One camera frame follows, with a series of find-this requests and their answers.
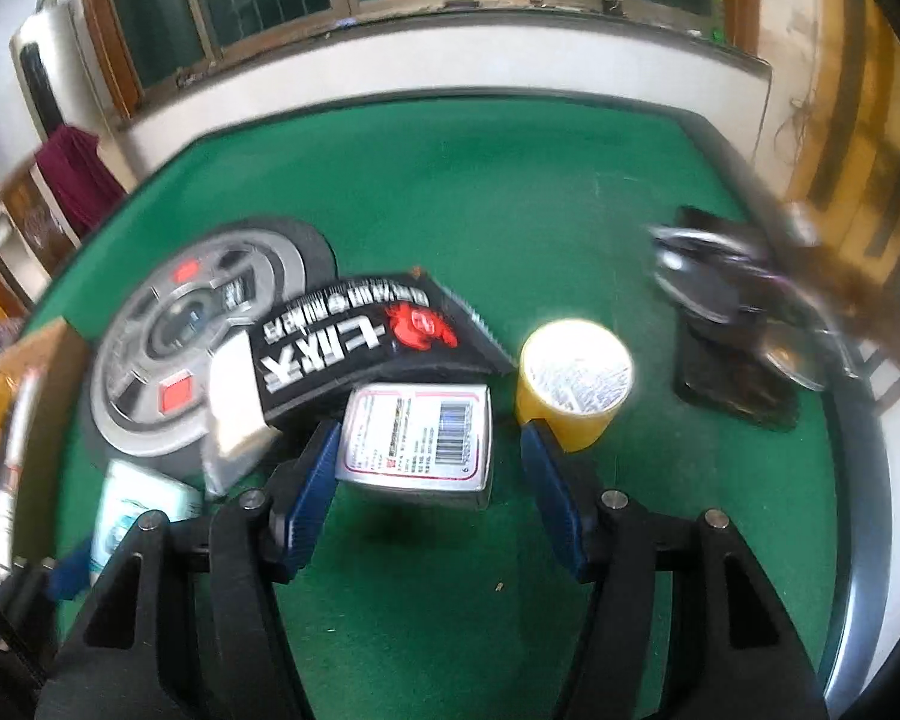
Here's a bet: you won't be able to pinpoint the tangled wall cables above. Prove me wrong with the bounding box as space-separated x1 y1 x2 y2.
774 94 822 166

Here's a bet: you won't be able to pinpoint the gold and black cabinet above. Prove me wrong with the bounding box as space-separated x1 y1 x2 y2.
784 0 900 421

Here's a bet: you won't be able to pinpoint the yellow snack packet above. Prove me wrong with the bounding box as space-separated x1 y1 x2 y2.
0 367 31 443

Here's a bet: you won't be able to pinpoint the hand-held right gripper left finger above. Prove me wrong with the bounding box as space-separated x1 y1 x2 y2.
41 420 344 720

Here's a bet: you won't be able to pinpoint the white charger cube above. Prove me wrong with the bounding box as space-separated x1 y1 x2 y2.
201 330 272 497

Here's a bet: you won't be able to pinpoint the yellow cup with foil lid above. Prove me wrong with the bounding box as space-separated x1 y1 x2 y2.
515 319 636 452

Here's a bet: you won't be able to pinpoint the black snack packet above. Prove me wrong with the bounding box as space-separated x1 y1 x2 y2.
251 266 518 428

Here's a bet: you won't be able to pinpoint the wooden chair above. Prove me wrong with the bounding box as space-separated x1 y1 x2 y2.
0 165 83 301

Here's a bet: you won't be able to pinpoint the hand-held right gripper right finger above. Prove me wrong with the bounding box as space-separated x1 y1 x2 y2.
520 420 830 720

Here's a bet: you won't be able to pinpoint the white standing air conditioner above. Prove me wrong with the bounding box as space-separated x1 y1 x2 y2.
7 0 95 140

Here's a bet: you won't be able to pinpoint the round table control panel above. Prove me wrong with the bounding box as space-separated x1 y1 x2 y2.
90 219 338 479

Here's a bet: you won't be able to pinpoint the tissue pack green cartoon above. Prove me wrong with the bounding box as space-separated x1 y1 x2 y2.
90 459 203 571

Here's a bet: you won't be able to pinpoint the cardboard box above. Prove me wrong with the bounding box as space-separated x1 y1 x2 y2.
0 315 95 578

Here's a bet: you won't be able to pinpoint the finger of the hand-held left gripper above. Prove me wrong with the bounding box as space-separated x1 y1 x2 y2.
45 536 97 605

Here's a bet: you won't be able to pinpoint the maroon cloth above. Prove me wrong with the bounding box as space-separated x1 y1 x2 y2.
34 126 125 239

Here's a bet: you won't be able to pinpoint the small silver box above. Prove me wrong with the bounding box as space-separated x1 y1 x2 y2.
335 382 494 512

